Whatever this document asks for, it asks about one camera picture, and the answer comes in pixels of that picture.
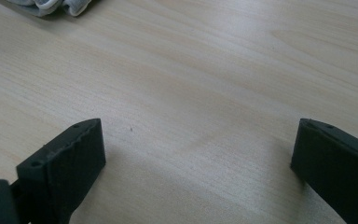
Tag grey cloth garment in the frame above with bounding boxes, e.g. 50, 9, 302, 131
5, 0, 93, 18

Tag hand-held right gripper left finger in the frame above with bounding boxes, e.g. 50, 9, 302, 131
16, 118, 107, 224

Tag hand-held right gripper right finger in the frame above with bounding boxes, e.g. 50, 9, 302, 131
290, 118, 358, 224

